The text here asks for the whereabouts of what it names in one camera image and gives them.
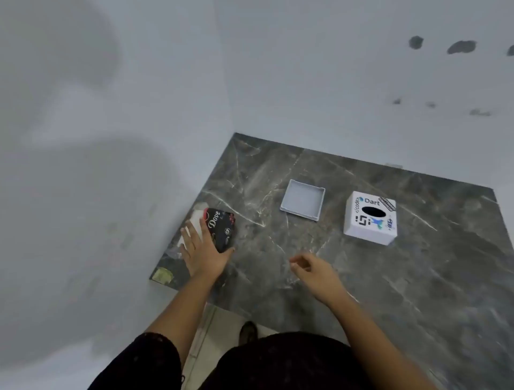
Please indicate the white box with stickers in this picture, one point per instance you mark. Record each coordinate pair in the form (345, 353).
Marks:
(369, 223)

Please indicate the white crumpled paper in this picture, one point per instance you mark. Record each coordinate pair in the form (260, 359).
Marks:
(192, 217)

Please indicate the person's right forearm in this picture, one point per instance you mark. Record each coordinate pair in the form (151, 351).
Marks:
(377, 345)

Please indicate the person's black clothing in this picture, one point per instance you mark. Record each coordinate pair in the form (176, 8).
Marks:
(261, 365)

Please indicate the person's right hand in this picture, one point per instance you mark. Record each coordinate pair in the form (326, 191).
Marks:
(319, 279)

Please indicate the person's dark shoe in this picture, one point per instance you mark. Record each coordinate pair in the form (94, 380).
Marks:
(247, 332)

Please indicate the person's right thumb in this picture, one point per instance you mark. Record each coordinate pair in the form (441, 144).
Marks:
(298, 270)

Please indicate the person's left thumb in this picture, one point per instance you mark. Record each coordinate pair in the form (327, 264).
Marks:
(227, 254)

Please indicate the person's left little finger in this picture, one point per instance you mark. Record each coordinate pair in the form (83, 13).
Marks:
(186, 238)

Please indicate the yellowish sticker patch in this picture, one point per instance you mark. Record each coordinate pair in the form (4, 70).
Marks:
(162, 276)

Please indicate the grey square tray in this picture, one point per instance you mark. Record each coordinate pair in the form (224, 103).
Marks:
(302, 201)

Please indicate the person's left hand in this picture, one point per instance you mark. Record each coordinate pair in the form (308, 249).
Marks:
(203, 257)

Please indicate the person's left forearm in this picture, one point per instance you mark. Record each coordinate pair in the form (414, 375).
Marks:
(188, 309)

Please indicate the black chocolate packet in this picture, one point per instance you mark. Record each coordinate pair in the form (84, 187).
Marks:
(222, 228)

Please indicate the person's left middle finger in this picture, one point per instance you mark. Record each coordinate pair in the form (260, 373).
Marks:
(204, 227)

